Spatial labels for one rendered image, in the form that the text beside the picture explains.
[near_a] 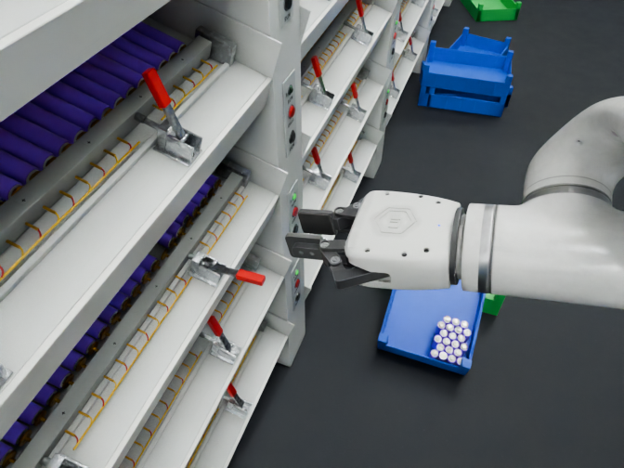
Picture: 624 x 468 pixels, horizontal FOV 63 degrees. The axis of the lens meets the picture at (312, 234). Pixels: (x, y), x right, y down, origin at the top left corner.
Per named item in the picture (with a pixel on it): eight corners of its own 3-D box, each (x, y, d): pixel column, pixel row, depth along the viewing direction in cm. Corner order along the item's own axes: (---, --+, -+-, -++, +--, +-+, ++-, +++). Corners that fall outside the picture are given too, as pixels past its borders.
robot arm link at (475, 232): (499, 183, 48) (465, 182, 49) (489, 249, 42) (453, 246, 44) (495, 246, 54) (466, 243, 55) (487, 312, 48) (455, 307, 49)
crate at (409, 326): (464, 375, 113) (471, 369, 106) (376, 348, 118) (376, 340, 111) (491, 255, 124) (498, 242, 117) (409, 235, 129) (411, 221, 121)
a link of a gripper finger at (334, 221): (362, 197, 55) (305, 193, 58) (355, 216, 53) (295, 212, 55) (366, 218, 57) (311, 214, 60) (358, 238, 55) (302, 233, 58)
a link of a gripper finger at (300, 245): (346, 236, 51) (286, 231, 54) (337, 259, 49) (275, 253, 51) (351, 258, 53) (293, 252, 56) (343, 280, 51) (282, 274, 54)
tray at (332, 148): (377, 98, 140) (398, 56, 129) (297, 253, 101) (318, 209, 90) (311, 66, 140) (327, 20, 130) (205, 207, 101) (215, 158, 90)
